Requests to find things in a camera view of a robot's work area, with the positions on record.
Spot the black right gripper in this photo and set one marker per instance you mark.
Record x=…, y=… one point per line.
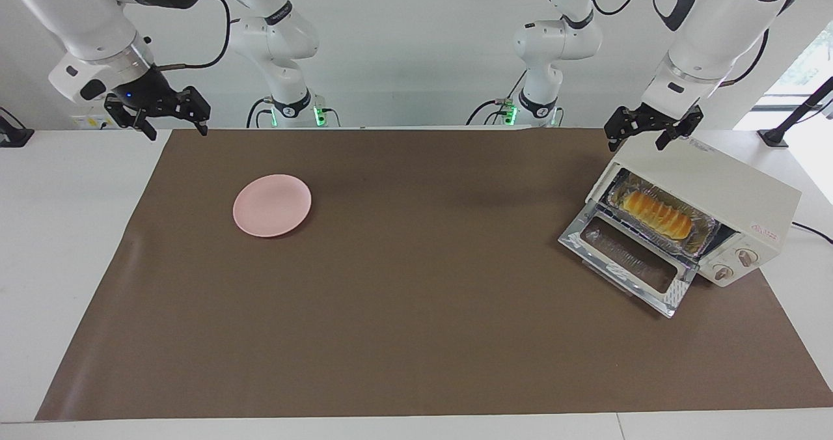
x=150, y=98

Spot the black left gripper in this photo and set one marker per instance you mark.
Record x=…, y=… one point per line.
x=651, y=118

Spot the golden sliced bread loaf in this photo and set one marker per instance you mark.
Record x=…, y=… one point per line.
x=657, y=213

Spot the aluminium foil tray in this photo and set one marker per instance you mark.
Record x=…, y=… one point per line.
x=699, y=235

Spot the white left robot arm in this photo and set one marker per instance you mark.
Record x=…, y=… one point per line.
x=716, y=30

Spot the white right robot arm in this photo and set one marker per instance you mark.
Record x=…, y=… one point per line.
x=84, y=17

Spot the cream toaster oven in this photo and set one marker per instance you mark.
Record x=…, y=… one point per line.
x=716, y=179

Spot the glass oven door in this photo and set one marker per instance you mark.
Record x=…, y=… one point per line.
x=625, y=258

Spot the cream oven knob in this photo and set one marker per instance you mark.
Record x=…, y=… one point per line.
x=747, y=258
x=723, y=272

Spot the pink round plate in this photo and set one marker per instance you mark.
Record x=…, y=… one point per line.
x=272, y=206

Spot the brown table mat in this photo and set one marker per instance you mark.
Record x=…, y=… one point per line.
x=416, y=310

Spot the white wall socket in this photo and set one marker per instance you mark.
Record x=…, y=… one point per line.
x=88, y=122

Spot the black camera stand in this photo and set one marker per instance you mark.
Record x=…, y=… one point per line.
x=797, y=114

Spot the black clamp mount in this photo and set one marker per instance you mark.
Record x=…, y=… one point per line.
x=13, y=134

